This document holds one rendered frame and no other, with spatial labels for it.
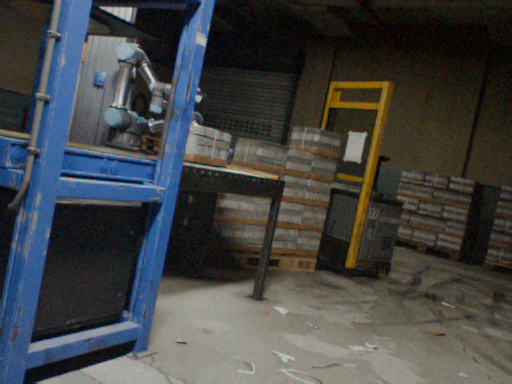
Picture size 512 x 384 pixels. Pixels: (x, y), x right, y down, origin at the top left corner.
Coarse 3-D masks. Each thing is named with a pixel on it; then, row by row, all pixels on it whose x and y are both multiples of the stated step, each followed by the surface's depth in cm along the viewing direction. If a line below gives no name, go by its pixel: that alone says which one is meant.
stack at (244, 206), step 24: (240, 168) 416; (192, 192) 394; (288, 192) 450; (240, 216) 424; (264, 216) 439; (288, 216) 454; (168, 240) 415; (192, 240) 401; (216, 240) 413; (240, 240) 428; (288, 240) 459; (192, 264) 404; (216, 264) 417; (240, 264) 432; (288, 264) 464
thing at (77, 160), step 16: (0, 144) 166; (16, 144) 166; (0, 160) 166; (16, 160) 167; (64, 160) 183; (80, 160) 189; (96, 160) 196; (112, 160) 203; (128, 160) 209; (144, 160) 217; (96, 176) 197; (112, 176) 204; (128, 176) 212; (144, 176) 220
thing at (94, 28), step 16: (0, 0) 202; (16, 0) 193; (32, 0) 189; (48, 0) 186; (32, 16) 214; (48, 16) 208; (96, 16) 196; (112, 16) 194; (96, 32) 222; (112, 32) 221; (128, 32) 214; (144, 32) 210
